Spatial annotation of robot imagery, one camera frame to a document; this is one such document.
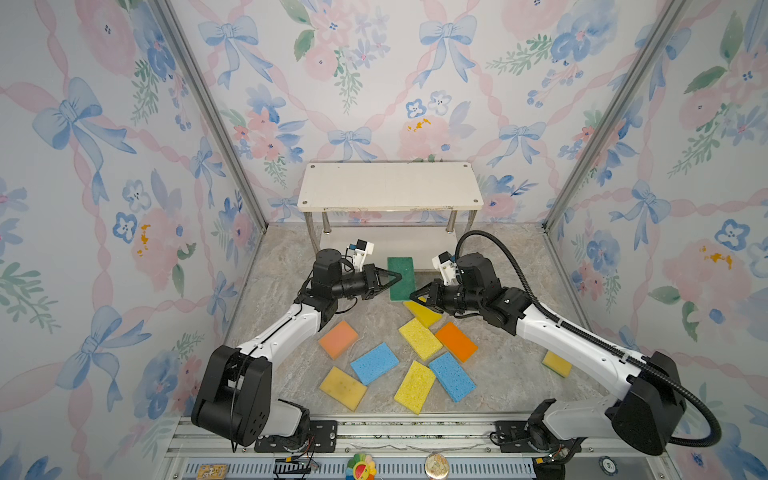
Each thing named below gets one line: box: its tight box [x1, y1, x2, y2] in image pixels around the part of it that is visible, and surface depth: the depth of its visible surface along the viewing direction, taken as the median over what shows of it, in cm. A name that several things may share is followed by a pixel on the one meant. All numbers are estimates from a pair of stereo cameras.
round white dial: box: [598, 455, 618, 476], surface depth 72 cm
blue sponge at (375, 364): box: [351, 342, 400, 386], surface depth 86 cm
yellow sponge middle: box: [398, 318, 443, 361], surface depth 92 cm
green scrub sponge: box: [387, 257, 416, 301], surface depth 77 cm
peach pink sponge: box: [319, 321, 359, 360], surface depth 90 cm
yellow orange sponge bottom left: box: [319, 366, 368, 412], surface depth 82 cm
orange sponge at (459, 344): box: [435, 322, 479, 363], surface depth 91 cm
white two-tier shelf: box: [297, 161, 484, 272], surface depth 84 cm
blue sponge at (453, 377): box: [428, 352, 477, 403], surface depth 83 cm
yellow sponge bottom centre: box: [394, 360, 436, 415], surface depth 82 cm
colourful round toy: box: [345, 453, 377, 480], surface depth 70 cm
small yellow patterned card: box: [196, 463, 228, 480], surface depth 70 cm
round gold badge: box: [425, 453, 449, 479], surface depth 72 cm
